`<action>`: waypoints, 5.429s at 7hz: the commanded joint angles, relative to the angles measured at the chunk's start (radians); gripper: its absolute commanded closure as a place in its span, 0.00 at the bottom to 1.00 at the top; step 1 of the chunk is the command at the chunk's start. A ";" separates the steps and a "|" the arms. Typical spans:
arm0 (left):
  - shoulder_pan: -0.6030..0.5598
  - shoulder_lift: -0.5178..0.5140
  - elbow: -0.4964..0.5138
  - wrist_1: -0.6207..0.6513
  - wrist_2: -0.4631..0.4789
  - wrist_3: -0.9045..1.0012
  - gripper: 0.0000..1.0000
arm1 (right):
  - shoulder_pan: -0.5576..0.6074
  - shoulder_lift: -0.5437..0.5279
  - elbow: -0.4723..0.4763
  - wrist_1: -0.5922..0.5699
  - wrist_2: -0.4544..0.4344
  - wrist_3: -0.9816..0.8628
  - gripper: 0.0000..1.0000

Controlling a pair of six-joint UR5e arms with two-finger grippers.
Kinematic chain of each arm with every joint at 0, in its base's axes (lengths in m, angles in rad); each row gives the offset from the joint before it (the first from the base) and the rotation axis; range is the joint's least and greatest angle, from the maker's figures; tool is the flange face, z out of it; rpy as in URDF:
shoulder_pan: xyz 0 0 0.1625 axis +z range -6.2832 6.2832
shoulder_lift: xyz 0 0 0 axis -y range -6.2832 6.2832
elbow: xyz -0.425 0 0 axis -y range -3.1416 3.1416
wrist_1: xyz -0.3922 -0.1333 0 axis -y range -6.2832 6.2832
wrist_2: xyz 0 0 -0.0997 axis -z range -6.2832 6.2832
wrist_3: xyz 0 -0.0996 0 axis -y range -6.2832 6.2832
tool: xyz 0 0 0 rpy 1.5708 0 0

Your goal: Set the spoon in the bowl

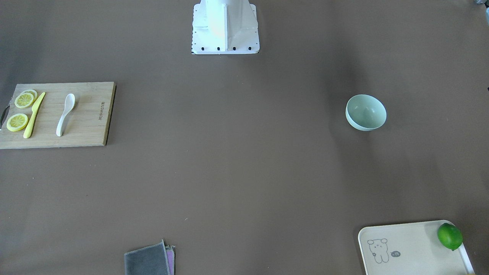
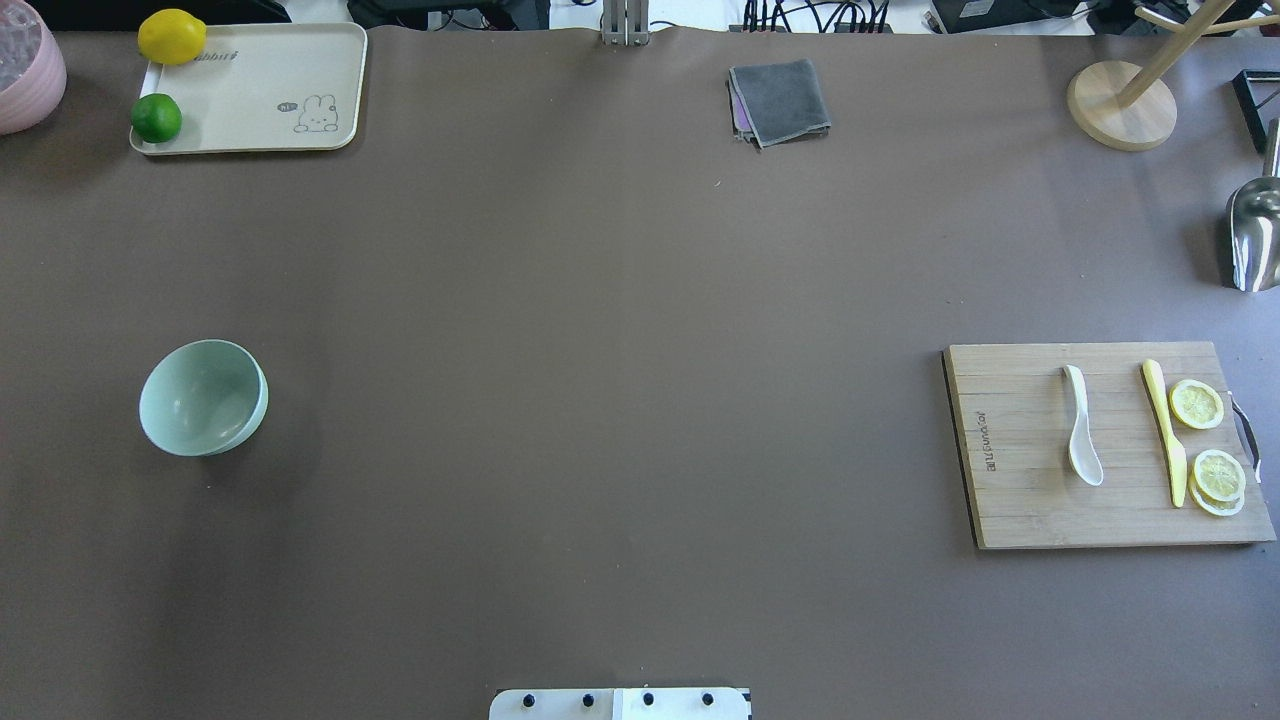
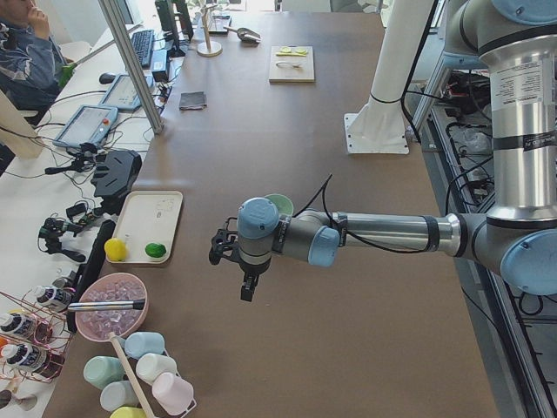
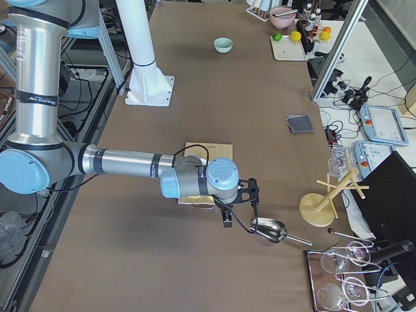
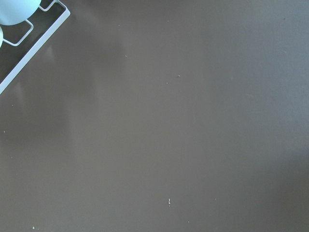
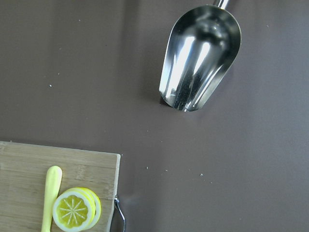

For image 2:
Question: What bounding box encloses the grey folded cloth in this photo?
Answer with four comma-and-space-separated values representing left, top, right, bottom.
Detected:
727, 59, 832, 149

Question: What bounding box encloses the upper lemon slice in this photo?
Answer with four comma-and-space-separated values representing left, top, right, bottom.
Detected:
1167, 378, 1225, 430

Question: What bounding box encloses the wooden cup tree stand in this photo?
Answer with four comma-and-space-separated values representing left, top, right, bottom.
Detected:
1066, 1, 1279, 152

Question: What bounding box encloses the pink ribbed bowl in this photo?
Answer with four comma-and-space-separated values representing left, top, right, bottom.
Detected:
1, 1, 67, 136

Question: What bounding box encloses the bottom lemon slice underneath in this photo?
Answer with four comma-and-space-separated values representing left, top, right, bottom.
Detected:
1188, 484, 1245, 518

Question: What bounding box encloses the light green bowl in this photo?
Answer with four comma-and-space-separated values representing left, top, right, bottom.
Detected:
138, 340, 270, 457

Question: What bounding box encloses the aluminium frame post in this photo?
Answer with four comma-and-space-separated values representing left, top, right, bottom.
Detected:
600, 0, 650, 46

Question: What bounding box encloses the yellow lemon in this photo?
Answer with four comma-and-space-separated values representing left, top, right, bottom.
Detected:
137, 8, 207, 65

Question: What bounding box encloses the green lime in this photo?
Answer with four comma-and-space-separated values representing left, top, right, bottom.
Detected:
131, 94, 183, 143

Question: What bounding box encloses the yellow plastic knife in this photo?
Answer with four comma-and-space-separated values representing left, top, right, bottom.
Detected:
1140, 359, 1188, 509

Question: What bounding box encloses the lemon slice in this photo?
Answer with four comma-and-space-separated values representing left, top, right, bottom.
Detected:
1192, 448, 1247, 503
1167, 378, 1225, 430

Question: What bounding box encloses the bamboo cutting board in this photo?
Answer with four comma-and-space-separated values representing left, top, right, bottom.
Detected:
942, 341, 1276, 550

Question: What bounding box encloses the cream rabbit tray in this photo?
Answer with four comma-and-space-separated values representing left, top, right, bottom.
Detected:
129, 22, 369, 156

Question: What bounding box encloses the lower lemon slice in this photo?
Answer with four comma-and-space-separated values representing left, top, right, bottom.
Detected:
1192, 448, 1247, 503

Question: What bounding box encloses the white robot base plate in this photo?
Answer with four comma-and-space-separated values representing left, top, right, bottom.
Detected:
488, 685, 753, 719

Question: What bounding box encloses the black wire glass rack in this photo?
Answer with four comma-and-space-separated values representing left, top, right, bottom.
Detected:
1231, 69, 1279, 155

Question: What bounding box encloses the white ceramic spoon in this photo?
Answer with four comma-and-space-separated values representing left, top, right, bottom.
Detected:
1062, 364, 1105, 487

